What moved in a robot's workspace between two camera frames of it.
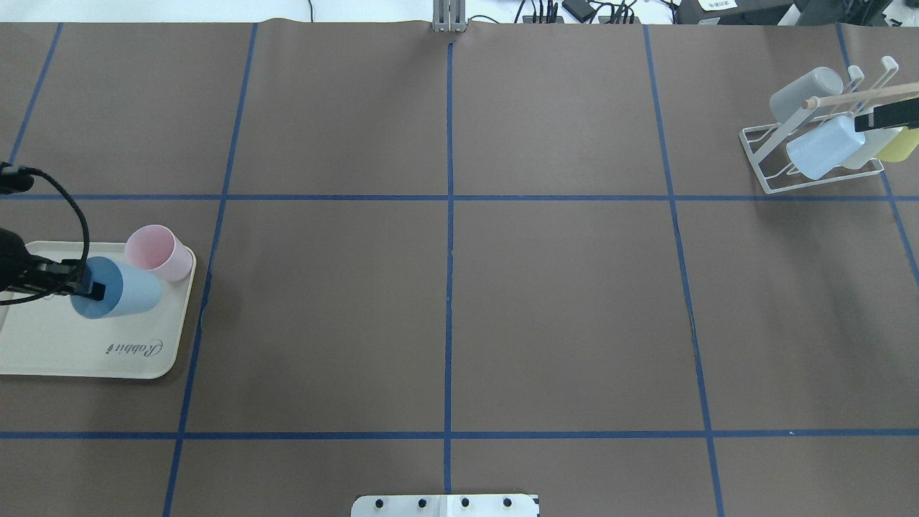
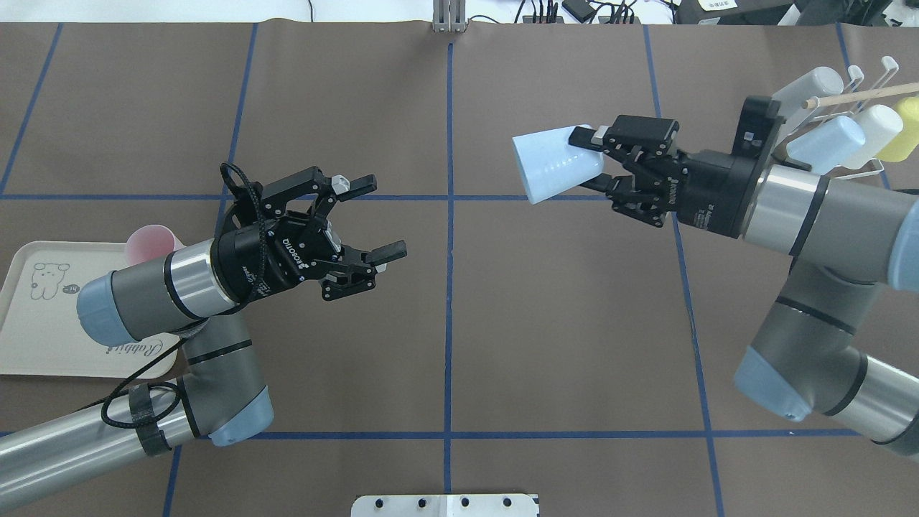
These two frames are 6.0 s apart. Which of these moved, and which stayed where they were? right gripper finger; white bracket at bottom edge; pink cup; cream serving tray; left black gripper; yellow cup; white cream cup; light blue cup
Moved: right gripper finger; left black gripper
Stayed: pink cup; white bracket at bottom edge; light blue cup; yellow cup; white cream cup; cream serving tray
